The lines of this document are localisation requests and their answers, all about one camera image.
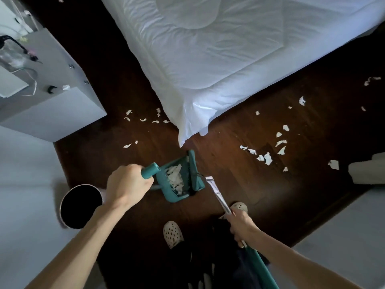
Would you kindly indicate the person's right hand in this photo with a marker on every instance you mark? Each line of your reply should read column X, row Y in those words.
column 244, row 227

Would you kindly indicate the person's left hand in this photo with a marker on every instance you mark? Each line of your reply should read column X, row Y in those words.
column 126, row 186

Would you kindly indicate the person's left fingers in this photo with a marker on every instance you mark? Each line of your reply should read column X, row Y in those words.
column 145, row 184

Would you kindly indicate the person's right thumb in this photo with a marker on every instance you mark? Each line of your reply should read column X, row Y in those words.
column 238, row 237

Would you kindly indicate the teal plastic dustpan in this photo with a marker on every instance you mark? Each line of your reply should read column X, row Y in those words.
column 164, row 178

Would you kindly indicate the person's right forearm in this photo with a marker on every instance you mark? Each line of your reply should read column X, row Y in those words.
column 294, row 264

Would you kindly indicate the person's left forearm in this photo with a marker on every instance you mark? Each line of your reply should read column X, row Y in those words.
column 78, row 249

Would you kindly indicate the person's right beige clog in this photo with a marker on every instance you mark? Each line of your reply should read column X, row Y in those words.
column 239, row 206

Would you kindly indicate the person's beige clog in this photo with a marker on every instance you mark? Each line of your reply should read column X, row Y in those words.
column 173, row 234
column 239, row 206

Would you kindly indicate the pile of white paper scraps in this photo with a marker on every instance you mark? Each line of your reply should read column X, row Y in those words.
column 176, row 177

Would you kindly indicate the person's dark trousers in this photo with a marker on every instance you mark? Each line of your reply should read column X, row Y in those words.
column 210, row 255

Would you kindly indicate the person's left beige clog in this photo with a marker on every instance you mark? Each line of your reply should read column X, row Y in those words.
column 173, row 234

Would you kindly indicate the scattered white paper scraps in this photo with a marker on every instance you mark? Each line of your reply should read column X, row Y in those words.
column 267, row 158
column 157, row 112

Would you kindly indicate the white bedside cabinet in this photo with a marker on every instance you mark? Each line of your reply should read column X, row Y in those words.
column 60, row 117

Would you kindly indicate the small black object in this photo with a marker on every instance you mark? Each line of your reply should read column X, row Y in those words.
column 51, row 89

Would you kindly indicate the folded off-white cloth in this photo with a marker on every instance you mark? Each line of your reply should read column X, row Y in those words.
column 365, row 173

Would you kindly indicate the bed with white duvet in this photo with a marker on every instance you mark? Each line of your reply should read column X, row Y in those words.
column 225, row 57

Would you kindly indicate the white flat tray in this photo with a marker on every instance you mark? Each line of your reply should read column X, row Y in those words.
column 10, row 82

